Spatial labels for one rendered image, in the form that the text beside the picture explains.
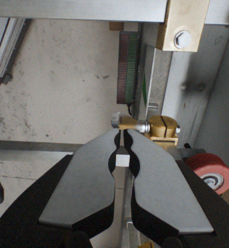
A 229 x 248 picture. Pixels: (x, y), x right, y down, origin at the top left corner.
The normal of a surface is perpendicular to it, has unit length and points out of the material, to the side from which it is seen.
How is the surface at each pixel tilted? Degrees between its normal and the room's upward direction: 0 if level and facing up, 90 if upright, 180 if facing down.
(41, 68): 0
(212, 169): 0
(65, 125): 0
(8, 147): 90
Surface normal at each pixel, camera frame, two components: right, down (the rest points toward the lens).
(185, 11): -0.04, 0.48
